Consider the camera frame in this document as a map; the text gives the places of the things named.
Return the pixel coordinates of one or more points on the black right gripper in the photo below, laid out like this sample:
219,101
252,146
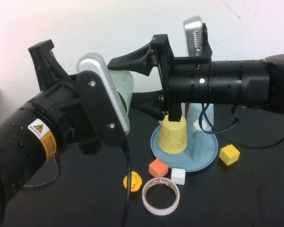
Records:
189,80

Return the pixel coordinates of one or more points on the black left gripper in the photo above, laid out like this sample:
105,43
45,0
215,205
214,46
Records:
66,106

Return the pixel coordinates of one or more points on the green cup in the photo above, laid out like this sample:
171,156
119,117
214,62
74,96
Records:
125,87

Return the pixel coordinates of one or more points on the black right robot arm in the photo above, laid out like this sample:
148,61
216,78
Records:
239,82

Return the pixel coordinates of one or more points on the blue cup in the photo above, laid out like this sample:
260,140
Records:
194,113

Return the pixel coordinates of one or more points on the yellow cup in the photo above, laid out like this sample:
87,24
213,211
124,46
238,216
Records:
172,139

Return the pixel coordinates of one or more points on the blue cup stand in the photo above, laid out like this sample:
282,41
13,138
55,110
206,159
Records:
203,160

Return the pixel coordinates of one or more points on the orange foam cube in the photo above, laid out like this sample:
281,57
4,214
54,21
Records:
158,168

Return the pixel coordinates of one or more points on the yellow rubber duck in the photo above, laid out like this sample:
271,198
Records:
135,182

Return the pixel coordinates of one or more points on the white foam cube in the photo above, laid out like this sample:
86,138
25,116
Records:
178,177

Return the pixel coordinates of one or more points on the yellow foam cube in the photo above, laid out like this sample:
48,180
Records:
229,154

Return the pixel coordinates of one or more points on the white tape roll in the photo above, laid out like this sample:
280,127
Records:
146,203

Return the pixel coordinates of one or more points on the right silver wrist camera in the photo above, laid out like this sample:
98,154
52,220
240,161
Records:
192,33

